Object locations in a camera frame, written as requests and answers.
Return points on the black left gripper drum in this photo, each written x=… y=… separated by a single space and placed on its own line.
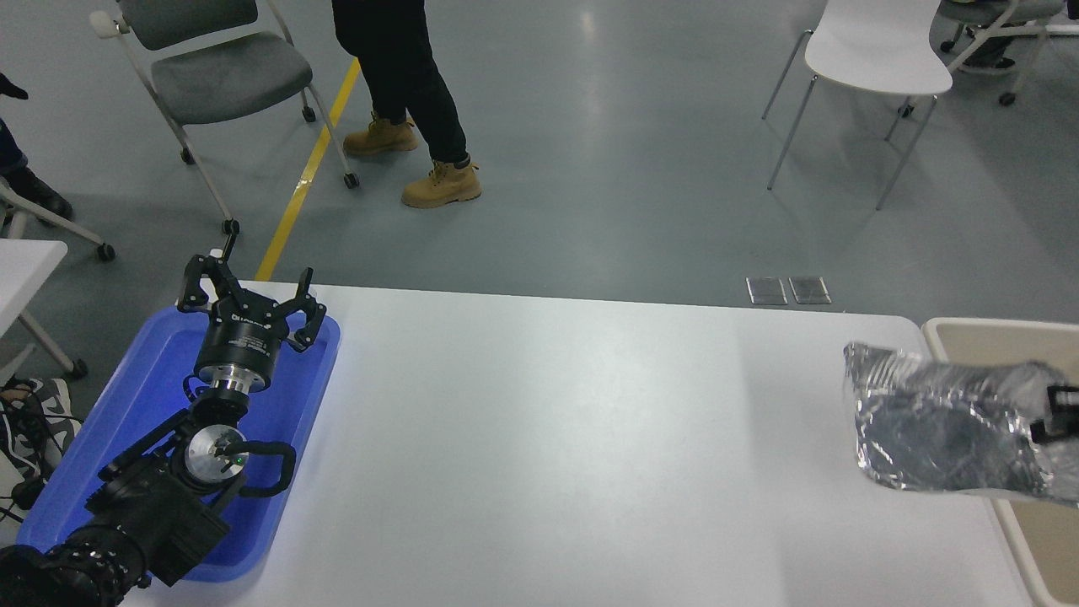
x=242 y=347

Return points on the metal floor plate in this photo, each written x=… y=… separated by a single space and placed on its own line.
x=809 y=288
x=766 y=289

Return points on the white chair with metal legs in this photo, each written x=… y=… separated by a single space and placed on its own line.
x=877 y=46

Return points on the grey wheeled chair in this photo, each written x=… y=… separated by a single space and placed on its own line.
x=223 y=76

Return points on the large pale bin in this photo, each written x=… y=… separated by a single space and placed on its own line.
x=969 y=337

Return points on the blue plastic tray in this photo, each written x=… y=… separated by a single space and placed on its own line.
x=278 y=438

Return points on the silver foil tray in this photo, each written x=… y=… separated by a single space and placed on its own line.
x=936 y=421

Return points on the pale wheeled chair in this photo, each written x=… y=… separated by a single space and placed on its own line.
x=1003 y=13

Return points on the wheeled chair leg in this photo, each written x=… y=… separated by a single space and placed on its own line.
x=59 y=228

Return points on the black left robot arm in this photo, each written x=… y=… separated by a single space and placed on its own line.
x=160 y=506

